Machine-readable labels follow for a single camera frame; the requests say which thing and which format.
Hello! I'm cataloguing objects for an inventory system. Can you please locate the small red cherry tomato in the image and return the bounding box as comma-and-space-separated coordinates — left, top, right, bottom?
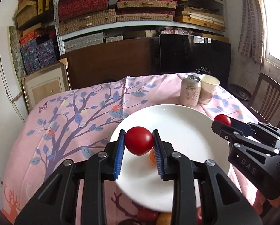
214, 114, 232, 126

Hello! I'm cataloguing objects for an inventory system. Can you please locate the small orange fruit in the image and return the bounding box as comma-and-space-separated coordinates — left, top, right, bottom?
149, 149, 156, 165

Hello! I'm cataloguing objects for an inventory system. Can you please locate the large red tomato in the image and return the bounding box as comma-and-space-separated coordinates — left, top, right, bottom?
124, 127, 154, 156

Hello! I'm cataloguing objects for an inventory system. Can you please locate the dark wooden chair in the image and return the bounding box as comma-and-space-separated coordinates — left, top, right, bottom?
247, 72, 280, 124

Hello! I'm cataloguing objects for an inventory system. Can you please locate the white round plate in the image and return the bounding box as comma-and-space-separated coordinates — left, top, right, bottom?
111, 104, 230, 212

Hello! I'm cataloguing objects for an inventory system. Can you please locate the white paper cup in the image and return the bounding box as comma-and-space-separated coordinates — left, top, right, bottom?
199, 74, 220, 105

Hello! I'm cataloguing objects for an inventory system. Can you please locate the pink beverage can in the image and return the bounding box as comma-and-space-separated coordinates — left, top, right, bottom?
179, 74, 201, 107

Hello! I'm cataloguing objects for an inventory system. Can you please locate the pink floral tablecloth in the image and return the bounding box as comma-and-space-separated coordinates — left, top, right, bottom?
2, 73, 258, 224

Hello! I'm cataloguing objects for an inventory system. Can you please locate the patterned window curtain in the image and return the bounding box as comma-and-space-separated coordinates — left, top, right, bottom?
238, 0, 265, 64

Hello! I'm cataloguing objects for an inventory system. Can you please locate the black glossy monitor panel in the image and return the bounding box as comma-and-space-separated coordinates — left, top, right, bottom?
159, 34, 231, 88

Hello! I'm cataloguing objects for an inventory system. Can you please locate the framed picture leaning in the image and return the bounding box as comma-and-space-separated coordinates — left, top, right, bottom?
22, 61, 71, 112

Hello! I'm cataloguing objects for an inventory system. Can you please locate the brown wooden board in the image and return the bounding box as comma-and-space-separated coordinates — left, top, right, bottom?
61, 38, 154, 89

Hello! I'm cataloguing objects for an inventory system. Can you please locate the white metal shelf rack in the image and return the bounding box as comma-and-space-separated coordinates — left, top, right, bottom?
54, 0, 225, 55

